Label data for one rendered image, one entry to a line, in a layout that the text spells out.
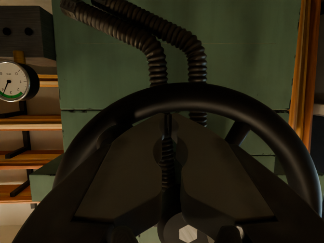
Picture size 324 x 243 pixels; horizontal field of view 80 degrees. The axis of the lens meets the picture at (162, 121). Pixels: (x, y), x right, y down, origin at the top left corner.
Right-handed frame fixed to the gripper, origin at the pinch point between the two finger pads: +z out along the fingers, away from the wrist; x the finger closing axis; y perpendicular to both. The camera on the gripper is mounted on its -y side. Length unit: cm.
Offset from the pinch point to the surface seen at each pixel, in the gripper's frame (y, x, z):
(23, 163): 151, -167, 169
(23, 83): 3.5, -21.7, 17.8
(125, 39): -3.1, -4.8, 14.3
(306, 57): 22, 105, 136
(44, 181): 23.5, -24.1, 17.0
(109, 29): -4.2, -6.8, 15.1
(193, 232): 12.5, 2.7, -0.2
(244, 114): 2.3, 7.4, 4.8
